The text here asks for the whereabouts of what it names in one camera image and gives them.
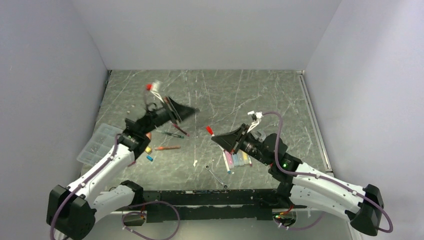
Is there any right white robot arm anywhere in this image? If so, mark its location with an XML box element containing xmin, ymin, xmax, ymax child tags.
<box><xmin>211</xmin><ymin>124</ymin><xmax>384</xmax><ymax>237</ymax></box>

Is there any aluminium side rail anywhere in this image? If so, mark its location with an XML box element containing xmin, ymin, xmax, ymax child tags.
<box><xmin>296</xmin><ymin>70</ymin><xmax>334</xmax><ymax>176</ymax></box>

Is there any silver ratchet wrench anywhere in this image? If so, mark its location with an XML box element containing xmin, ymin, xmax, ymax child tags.
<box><xmin>205</xmin><ymin>165</ymin><xmax>228</xmax><ymax>190</ymax></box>

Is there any pink highlighter body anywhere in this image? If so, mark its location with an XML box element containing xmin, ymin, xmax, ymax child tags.
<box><xmin>225</xmin><ymin>151</ymin><xmax>235</xmax><ymax>169</ymax></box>

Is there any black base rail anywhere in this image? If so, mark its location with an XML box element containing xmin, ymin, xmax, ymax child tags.
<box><xmin>110</xmin><ymin>188</ymin><xmax>309</xmax><ymax>223</ymax></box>

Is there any yellow highlighter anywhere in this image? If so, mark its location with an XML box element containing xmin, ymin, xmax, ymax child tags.
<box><xmin>241</xmin><ymin>151</ymin><xmax>250</xmax><ymax>165</ymax></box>

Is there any blue capped white marker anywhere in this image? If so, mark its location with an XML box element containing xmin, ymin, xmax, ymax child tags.
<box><xmin>222</xmin><ymin>150</ymin><xmax>231</xmax><ymax>174</ymax></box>

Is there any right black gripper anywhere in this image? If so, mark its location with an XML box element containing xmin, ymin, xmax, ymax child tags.
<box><xmin>212</xmin><ymin>123</ymin><xmax>271</xmax><ymax>166</ymax></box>

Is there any green marker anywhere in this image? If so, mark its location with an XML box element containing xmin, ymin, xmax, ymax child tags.
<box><xmin>156</xmin><ymin>129</ymin><xmax>185</xmax><ymax>139</ymax></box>

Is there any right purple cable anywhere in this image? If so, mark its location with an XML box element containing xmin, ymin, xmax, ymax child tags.
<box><xmin>261</xmin><ymin>111</ymin><xmax>394</xmax><ymax>233</ymax></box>

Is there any dark red marker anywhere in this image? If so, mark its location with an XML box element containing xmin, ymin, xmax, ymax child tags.
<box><xmin>172</xmin><ymin>123</ymin><xmax>190</xmax><ymax>137</ymax></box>

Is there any blue highlighter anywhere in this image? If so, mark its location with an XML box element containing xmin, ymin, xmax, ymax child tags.
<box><xmin>232</xmin><ymin>154</ymin><xmax>240</xmax><ymax>167</ymax></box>

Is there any orange marker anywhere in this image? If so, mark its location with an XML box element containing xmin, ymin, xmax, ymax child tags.
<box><xmin>154</xmin><ymin>145</ymin><xmax>181</xmax><ymax>151</ymax></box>

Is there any orange highlighter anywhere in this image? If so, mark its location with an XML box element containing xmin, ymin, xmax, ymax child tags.
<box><xmin>237</xmin><ymin>151</ymin><xmax>245</xmax><ymax>166</ymax></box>

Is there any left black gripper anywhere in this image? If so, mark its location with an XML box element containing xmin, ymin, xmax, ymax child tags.
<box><xmin>141</xmin><ymin>95</ymin><xmax>200</xmax><ymax>135</ymax></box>

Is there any purple cable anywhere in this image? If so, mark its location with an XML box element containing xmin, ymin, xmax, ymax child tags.
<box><xmin>49</xmin><ymin>89</ymin><xmax>181</xmax><ymax>240</ymax></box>
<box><xmin>261</xmin><ymin>111</ymin><xmax>394</xmax><ymax>233</ymax></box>

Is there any blue marker cap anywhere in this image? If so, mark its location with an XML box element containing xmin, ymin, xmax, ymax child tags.
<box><xmin>146</xmin><ymin>155</ymin><xmax>154</xmax><ymax>162</ymax></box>

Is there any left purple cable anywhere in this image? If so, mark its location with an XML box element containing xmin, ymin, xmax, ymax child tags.
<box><xmin>49</xmin><ymin>89</ymin><xmax>181</xmax><ymax>240</ymax></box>

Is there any red capped white marker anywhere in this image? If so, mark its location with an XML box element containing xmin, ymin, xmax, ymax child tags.
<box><xmin>206</xmin><ymin>126</ymin><xmax>215</xmax><ymax>136</ymax></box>

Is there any clear plastic parts box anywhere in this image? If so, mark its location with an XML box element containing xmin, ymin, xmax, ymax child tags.
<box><xmin>76</xmin><ymin>123</ymin><xmax>123</xmax><ymax>166</ymax></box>

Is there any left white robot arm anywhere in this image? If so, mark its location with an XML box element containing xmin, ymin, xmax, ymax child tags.
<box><xmin>46</xmin><ymin>96</ymin><xmax>200</xmax><ymax>240</ymax></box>

